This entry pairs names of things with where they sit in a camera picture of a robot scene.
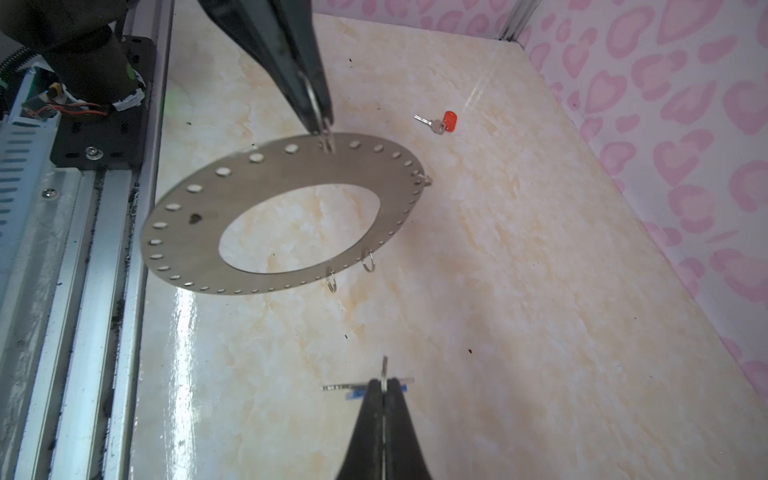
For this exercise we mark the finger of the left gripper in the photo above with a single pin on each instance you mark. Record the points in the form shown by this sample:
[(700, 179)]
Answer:
[(252, 25), (301, 74)]

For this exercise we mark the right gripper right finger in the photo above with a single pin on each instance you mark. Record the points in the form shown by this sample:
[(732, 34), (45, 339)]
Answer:
[(402, 455)]

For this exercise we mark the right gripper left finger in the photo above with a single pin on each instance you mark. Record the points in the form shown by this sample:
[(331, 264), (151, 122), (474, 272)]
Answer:
[(365, 452)]

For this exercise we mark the metal perforated ring disc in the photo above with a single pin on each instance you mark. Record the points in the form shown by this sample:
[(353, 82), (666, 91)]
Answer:
[(283, 214)]

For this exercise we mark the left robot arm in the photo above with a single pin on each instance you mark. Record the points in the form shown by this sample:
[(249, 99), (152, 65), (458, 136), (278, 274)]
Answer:
[(76, 39)]

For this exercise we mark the key with red tag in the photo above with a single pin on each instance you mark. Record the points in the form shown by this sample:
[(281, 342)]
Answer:
[(446, 124)]

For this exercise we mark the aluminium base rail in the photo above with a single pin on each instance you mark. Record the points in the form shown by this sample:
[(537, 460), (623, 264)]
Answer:
[(77, 183)]

